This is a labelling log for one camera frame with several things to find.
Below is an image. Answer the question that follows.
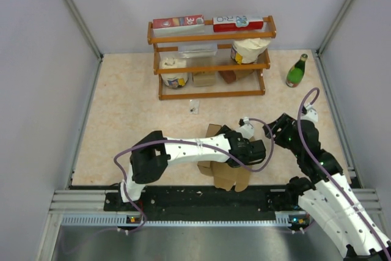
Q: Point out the large white flour bag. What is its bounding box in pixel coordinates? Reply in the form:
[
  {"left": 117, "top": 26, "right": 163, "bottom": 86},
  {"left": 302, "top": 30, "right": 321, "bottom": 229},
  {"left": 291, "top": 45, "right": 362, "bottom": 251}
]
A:
[{"left": 230, "top": 38, "right": 271, "bottom": 64}]

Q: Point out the wooden three-tier shelf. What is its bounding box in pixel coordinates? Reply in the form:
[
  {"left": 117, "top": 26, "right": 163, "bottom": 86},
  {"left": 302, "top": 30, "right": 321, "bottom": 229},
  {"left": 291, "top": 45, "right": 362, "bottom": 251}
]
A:
[{"left": 147, "top": 15, "right": 277, "bottom": 100}]

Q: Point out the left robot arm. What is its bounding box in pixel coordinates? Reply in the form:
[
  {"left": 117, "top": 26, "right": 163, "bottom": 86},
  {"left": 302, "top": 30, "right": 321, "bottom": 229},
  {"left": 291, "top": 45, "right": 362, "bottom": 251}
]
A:
[{"left": 117, "top": 130, "right": 266, "bottom": 210}]

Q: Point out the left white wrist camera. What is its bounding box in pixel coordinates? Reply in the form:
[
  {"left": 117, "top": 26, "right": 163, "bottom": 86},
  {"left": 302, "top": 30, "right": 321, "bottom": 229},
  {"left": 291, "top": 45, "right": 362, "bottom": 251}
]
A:
[{"left": 236, "top": 117, "right": 254, "bottom": 139}]

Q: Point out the tan block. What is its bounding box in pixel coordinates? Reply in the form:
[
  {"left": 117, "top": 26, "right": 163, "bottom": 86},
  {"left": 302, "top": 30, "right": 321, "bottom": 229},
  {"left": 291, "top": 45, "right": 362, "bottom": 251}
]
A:
[{"left": 192, "top": 72, "right": 216, "bottom": 87}]

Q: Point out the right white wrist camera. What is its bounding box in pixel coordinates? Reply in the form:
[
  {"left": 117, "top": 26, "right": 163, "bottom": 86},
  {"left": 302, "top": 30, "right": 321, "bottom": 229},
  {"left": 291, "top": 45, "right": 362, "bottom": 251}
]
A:
[{"left": 301, "top": 104, "right": 318, "bottom": 123}]

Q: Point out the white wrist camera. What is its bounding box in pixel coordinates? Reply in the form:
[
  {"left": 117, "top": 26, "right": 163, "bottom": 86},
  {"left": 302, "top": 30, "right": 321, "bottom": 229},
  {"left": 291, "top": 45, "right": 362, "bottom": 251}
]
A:
[
  {"left": 301, "top": 104, "right": 318, "bottom": 123},
  {"left": 236, "top": 117, "right": 254, "bottom": 139}
]

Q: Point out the green glass bottle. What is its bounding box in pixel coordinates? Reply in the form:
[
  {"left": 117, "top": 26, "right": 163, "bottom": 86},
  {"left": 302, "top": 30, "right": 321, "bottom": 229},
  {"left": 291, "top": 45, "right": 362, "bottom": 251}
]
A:
[{"left": 285, "top": 54, "right": 308, "bottom": 87}]

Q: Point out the small clear plastic bag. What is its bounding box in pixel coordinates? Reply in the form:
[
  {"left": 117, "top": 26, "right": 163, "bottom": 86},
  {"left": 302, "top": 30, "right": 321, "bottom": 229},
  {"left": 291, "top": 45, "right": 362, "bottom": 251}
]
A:
[{"left": 189, "top": 99, "right": 200, "bottom": 114}]

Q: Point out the red white wrap box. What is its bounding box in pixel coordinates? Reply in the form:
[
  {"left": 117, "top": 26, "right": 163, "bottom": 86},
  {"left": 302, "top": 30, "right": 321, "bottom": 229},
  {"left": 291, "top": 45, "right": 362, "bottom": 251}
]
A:
[{"left": 213, "top": 15, "right": 264, "bottom": 32}]

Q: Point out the brown bread loaf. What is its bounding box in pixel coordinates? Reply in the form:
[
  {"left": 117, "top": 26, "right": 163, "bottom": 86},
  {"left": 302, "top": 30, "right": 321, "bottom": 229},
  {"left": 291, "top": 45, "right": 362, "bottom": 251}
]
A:
[{"left": 219, "top": 70, "right": 254, "bottom": 84}]

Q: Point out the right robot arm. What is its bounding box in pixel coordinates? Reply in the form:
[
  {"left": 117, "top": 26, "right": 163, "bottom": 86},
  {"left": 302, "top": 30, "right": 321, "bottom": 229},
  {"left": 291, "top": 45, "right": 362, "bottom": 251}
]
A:
[{"left": 263, "top": 114, "right": 390, "bottom": 260}]

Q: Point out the small white flour bag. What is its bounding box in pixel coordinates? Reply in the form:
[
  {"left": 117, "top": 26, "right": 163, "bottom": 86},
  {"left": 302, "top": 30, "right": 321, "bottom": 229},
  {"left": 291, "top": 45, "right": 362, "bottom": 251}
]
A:
[{"left": 159, "top": 55, "right": 190, "bottom": 89}]

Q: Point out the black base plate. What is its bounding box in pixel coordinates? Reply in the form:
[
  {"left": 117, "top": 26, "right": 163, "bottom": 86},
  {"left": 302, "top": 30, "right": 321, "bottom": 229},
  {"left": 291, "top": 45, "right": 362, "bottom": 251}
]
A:
[{"left": 103, "top": 185, "right": 306, "bottom": 221}]

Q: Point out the brown cardboard box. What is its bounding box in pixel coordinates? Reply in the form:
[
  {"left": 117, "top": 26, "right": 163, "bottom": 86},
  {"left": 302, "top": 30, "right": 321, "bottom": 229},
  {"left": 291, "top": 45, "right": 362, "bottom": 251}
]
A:
[{"left": 197, "top": 123, "right": 257, "bottom": 193}]

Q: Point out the aluminium frame rail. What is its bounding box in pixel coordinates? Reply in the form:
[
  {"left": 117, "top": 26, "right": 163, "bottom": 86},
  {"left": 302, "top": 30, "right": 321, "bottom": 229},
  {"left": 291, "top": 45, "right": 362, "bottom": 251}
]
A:
[{"left": 45, "top": 0, "right": 104, "bottom": 60}]

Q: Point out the clear plastic container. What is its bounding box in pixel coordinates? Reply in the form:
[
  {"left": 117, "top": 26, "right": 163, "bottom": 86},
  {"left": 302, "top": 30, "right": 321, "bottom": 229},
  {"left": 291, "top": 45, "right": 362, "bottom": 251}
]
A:
[{"left": 178, "top": 43, "right": 217, "bottom": 59}]

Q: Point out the grey cable duct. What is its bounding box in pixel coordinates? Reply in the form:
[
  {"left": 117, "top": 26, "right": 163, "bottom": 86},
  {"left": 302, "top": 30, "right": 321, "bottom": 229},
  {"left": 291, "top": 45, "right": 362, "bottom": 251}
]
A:
[{"left": 61, "top": 211, "right": 307, "bottom": 227}]

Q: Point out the red foil wrap box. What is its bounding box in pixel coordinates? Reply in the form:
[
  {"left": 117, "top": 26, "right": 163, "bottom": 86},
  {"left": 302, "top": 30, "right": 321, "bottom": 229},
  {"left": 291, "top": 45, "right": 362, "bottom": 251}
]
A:
[{"left": 152, "top": 15, "right": 205, "bottom": 37}]

